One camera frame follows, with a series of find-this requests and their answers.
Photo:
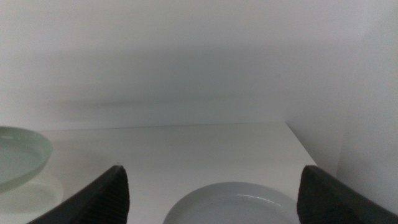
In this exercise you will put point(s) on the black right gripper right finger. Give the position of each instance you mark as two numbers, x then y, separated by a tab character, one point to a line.
323	199

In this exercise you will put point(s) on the grey shallow bowl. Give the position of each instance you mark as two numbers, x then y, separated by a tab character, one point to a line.
233	205

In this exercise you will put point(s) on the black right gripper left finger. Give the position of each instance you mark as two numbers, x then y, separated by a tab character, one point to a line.
102	199

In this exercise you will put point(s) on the pale green shallow bowl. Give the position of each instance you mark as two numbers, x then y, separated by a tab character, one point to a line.
18	155

